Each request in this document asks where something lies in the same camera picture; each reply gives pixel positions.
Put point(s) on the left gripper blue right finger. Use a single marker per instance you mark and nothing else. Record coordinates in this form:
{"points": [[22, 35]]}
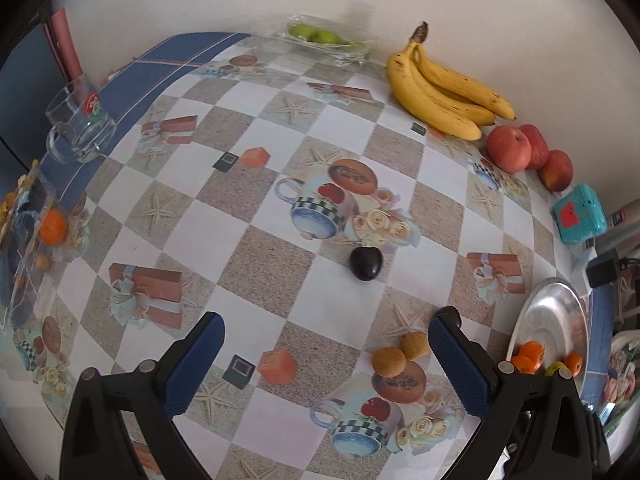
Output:
{"points": [[467, 365]]}

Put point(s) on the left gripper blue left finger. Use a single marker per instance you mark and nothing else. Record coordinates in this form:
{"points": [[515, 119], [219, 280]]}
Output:
{"points": [[185, 364]]}

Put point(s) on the brown round fruit two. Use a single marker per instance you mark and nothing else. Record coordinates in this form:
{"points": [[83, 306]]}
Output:
{"points": [[414, 345]]}

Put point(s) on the orange tangerine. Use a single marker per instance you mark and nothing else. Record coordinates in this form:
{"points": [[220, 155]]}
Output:
{"points": [[534, 351], [573, 361], [523, 364]]}

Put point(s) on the brown round fruit one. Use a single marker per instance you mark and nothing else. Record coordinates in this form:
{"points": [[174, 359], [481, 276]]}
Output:
{"points": [[388, 361]]}

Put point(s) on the dark plum one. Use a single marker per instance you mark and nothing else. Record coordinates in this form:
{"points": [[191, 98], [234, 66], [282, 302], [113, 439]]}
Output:
{"points": [[366, 263]]}

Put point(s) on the clear bag green fruits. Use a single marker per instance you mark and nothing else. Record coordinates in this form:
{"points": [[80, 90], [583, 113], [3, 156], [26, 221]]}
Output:
{"points": [[337, 43]]}

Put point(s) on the large steel bowl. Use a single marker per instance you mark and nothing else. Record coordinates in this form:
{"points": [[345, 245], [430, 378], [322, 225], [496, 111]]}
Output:
{"points": [[553, 316]]}

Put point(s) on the black power adapter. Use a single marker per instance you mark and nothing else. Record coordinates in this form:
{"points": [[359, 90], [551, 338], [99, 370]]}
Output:
{"points": [[602, 271]]}

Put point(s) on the orange in plastic tray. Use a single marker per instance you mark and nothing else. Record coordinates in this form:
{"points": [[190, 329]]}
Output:
{"points": [[53, 228]]}

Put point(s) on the red apple right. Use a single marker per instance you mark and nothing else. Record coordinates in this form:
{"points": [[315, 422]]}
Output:
{"points": [[557, 172]]}

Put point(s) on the checkered printed tablecloth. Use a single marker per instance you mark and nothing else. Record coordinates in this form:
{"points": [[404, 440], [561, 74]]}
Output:
{"points": [[240, 179]]}

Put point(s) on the steel thermos flask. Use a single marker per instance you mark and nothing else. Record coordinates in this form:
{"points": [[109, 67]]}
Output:
{"points": [[623, 231]]}

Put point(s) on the clear plastic fruit tray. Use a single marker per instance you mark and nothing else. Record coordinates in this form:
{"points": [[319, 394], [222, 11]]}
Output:
{"points": [[24, 211]]}

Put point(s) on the pale red apple front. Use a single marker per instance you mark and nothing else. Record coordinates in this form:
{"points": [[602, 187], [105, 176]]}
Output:
{"points": [[509, 149]]}

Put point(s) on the red apple middle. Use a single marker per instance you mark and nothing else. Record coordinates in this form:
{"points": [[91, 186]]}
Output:
{"points": [[539, 146]]}

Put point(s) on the clear glass mug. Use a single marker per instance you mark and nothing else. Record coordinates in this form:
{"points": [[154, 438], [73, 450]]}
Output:
{"points": [[80, 126]]}

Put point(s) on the yellow banana bunch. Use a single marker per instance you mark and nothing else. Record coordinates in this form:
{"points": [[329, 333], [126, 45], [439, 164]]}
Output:
{"points": [[454, 104]]}

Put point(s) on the teal toy camera box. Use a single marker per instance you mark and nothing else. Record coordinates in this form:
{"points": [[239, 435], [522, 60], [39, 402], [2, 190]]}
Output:
{"points": [[579, 215]]}

